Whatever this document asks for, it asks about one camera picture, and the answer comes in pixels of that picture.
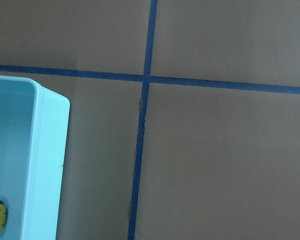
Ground light blue plastic bin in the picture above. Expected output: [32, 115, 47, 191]
[0, 75, 70, 240]

